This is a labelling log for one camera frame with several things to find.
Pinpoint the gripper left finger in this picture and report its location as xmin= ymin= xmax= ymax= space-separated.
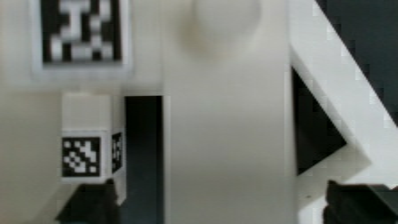
xmin=56 ymin=179 xmax=122 ymax=224

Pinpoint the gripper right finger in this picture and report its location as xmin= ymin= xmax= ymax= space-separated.
xmin=324 ymin=180 xmax=398 ymax=224

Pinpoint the white chair seat part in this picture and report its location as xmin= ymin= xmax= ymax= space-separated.
xmin=289 ymin=0 xmax=398 ymax=224

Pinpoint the white chair back frame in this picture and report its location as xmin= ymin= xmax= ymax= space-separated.
xmin=0 ymin=0 xmax=298 ymax=224

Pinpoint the white tagged chair leg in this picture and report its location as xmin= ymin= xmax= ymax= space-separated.
xmin=61 ymin=93 xmax=127 ymax=204

